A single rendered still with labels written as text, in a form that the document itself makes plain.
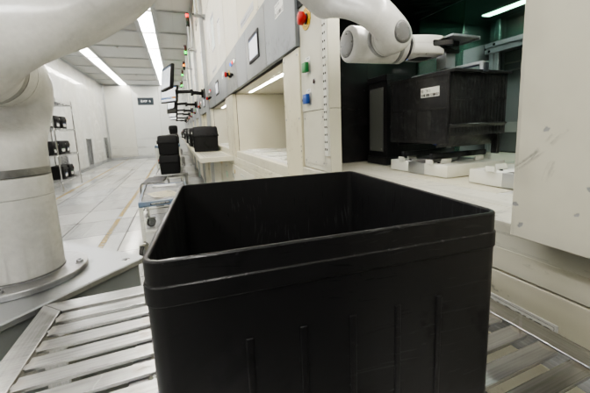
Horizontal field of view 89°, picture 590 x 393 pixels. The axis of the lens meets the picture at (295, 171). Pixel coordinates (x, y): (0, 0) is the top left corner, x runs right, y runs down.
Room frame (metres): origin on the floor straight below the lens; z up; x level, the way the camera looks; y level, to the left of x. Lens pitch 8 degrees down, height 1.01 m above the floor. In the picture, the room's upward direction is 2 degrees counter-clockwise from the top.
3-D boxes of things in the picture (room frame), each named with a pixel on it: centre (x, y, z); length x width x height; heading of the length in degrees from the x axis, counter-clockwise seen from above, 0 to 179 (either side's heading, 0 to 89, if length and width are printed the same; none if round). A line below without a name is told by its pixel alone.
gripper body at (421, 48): (0.83, -0.33, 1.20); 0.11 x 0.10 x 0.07; 111
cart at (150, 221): (2.87, 1.25, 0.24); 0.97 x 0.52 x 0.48; 23
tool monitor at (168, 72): (3.70, 1.29, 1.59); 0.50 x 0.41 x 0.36; 111
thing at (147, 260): (0.34, 0.00, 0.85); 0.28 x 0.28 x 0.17; 16
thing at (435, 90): (0.87, -0.43, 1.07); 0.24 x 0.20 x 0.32; 22
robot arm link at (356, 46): (0.78, -0.20, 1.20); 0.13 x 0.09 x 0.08; 111
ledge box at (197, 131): (3.28, 0.96, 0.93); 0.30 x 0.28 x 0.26; 18
